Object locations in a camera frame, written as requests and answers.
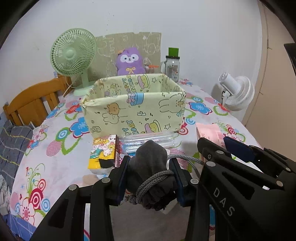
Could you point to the pink tissue pack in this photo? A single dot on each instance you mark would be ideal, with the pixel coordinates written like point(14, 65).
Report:
point(210, 132)

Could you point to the cartoon tissue pack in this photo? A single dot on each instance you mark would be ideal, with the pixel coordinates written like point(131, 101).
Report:
point(104, 155)

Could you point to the yellow cartoon fabric storage box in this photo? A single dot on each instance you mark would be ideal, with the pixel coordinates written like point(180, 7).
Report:
point(134, 104)

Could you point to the glass mason jar mug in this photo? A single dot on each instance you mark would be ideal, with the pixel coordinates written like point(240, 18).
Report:
point(171, 67)

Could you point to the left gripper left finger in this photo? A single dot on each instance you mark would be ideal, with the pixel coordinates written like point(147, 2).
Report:
point(65, 219)

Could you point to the white crumpled clothes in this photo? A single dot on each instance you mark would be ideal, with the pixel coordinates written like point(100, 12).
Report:
point(5, 196)

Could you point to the beige door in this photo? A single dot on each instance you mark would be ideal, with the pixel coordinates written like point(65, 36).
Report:
point(270, 117)

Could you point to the dark grey drawstring pouch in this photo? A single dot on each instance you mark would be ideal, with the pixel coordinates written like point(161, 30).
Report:
point(149, 181)

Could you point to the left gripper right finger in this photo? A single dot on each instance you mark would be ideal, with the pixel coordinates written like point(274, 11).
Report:
point(192, 193)

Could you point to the green cup on jar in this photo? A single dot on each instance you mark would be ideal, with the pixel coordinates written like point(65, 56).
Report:
point(173, 52)

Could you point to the clear plastic pen bag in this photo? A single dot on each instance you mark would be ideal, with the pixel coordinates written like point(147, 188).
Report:
point(130, 144)

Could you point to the grey plaid pillow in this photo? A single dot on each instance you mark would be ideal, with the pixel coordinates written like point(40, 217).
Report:
point(14, 142)

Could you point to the floral tablecloth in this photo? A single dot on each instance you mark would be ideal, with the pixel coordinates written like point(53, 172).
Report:
point(58, 153)

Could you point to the white cloth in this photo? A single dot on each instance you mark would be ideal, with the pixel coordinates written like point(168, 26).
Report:
point(183, 163)

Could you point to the white standing fan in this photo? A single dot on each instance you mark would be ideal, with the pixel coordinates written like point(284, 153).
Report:
point(239, 91)

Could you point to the green desk fan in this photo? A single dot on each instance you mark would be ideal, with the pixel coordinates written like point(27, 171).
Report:
point(72, 53)

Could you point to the purple plush toy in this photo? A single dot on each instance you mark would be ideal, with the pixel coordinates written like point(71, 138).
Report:
point(129, 62)

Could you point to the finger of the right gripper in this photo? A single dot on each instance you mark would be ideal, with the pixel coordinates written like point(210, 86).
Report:
point(240, 148)
point(216, 156)

